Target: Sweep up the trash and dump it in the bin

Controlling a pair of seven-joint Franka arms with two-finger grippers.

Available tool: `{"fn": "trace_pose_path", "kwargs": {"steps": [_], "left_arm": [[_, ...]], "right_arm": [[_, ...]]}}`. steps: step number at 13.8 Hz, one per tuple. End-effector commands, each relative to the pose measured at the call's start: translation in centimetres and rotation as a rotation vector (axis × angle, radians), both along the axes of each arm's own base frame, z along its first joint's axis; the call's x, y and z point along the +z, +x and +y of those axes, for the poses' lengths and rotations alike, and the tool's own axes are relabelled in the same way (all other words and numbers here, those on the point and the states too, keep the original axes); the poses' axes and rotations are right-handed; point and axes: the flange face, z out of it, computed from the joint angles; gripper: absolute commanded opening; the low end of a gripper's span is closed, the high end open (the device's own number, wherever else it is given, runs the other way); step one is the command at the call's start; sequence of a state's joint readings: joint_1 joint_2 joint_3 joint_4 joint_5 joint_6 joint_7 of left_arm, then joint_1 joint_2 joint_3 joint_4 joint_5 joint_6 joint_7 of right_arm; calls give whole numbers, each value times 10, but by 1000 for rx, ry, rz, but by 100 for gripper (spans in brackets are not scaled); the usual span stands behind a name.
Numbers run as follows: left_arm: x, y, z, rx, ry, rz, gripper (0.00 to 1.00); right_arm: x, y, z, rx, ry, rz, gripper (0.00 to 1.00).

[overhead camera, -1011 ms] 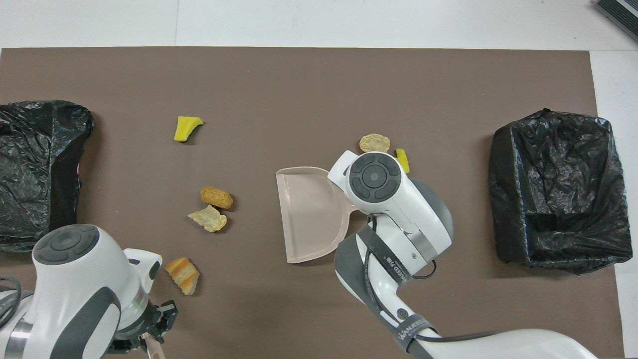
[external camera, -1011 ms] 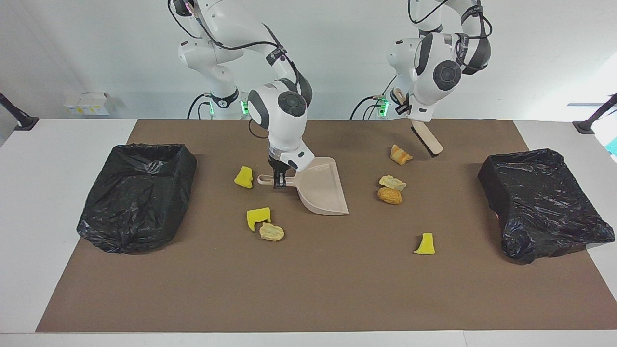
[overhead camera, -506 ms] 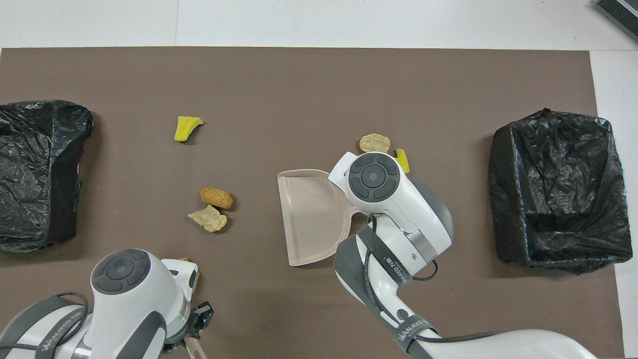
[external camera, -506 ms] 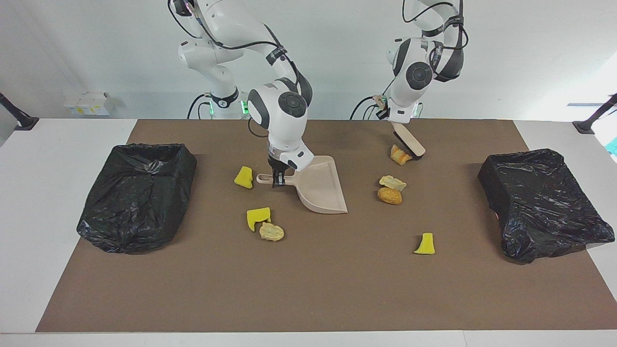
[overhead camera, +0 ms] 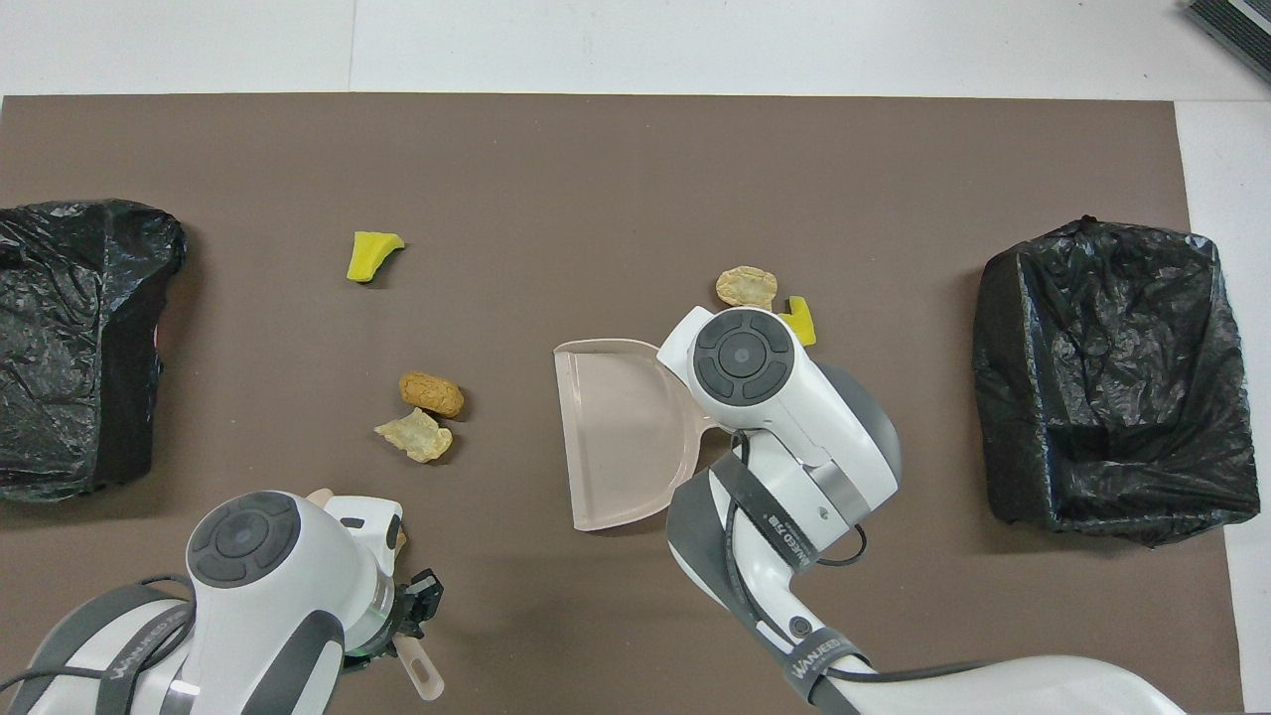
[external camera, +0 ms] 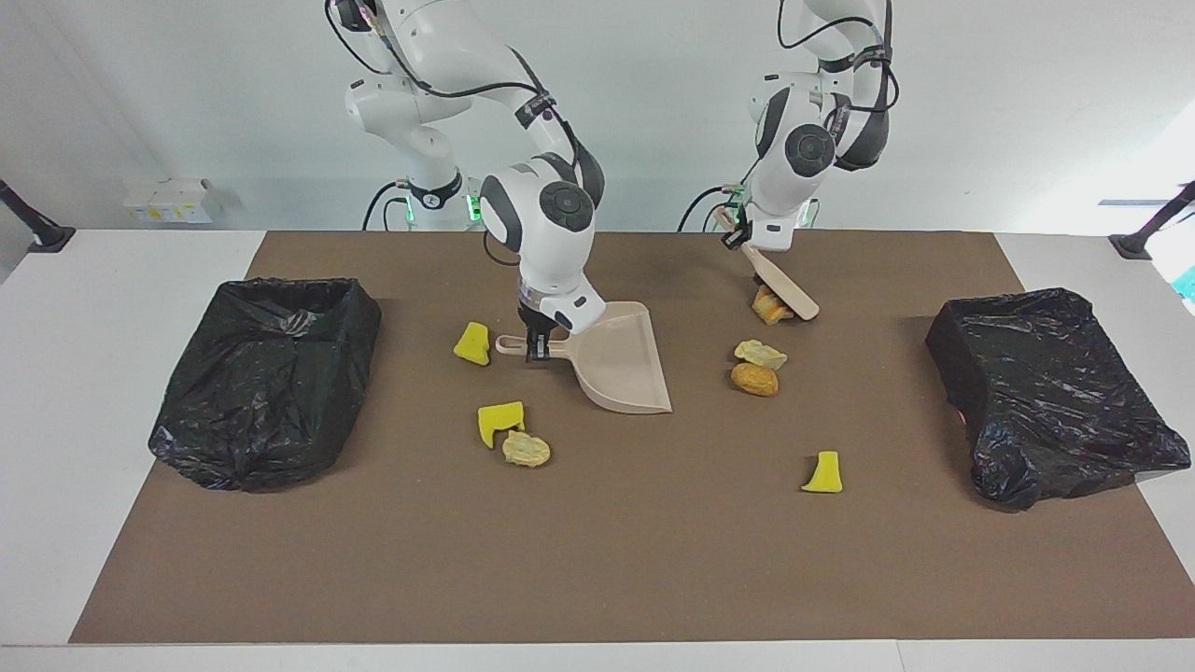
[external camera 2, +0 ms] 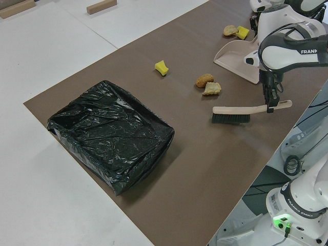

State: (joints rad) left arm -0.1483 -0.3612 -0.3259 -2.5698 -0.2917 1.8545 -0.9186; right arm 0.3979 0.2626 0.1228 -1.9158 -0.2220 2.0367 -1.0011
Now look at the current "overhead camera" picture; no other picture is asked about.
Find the pale cracker piece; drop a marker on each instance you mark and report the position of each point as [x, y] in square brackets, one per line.
[417, 437]

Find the beige hand brush black bristles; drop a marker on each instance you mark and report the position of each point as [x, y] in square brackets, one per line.
[422, 675]

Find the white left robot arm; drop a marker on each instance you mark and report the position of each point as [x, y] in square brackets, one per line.
[268, 596]

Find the dark ribbed panel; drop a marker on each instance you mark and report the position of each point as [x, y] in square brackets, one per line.
[1236, 30]

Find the black bag-lined bin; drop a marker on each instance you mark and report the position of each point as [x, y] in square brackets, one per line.
[89, 298]
[1053, 328]

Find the brown table mat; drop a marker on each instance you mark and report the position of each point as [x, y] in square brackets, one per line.
[556, 169]

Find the brown bread roll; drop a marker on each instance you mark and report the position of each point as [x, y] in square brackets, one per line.
[432, 394]

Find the yellow sponge notched block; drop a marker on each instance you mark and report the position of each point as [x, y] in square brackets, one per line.
[802, 323]

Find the yellow sponge curved piece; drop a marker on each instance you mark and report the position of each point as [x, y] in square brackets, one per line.
[369, 256]

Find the beige plastic dustpan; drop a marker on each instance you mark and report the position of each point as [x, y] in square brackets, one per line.
[616, 437]

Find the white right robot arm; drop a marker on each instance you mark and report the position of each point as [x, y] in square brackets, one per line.
[775, 397]

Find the pale round cracker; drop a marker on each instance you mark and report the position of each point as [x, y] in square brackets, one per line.
[746, 286]

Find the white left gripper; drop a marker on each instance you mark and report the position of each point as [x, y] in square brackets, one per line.
[372, 531]

